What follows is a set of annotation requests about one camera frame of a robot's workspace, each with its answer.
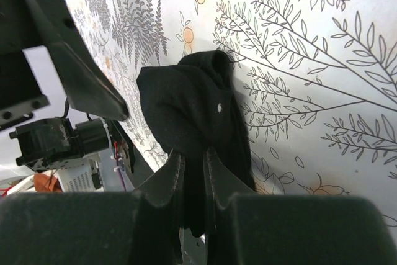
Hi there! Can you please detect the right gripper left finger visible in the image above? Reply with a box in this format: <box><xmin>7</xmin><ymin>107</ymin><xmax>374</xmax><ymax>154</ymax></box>
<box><xmin>1</xmin><ymin>151</ymin><xmax>185</xmax><ymax>264</ymax></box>

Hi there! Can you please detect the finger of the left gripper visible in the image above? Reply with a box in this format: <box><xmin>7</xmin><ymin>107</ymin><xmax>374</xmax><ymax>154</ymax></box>
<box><xmin>24</xmin><ymin>0</ymin><xmax>129</xmax><ymax>121</ymax></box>

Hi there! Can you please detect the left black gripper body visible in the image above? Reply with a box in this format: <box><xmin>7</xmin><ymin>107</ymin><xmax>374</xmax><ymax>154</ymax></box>
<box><xmin>1</xmin><ymin>0</ymin><xmax>49</xmax><ymax>128</ymax></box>

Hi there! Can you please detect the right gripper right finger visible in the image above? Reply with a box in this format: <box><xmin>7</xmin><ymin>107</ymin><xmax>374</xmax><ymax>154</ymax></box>
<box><xmin>203</xmin><ymin>149</ymin><xmax>396</xmax><ymax>264</ymax></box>

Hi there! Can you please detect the black underwear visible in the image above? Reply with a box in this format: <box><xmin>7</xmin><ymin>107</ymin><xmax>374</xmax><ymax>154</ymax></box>
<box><xmin>137</xmin><ymin>50</ymin><xmax>254</xmax><ymax>238</ymax></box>

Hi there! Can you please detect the floral patterned table mat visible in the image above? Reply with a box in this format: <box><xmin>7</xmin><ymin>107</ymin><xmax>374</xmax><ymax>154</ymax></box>
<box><xmin>66</xmin><ymin>0</ymin><xmax>396</xmax><ymax>232</ymax></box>

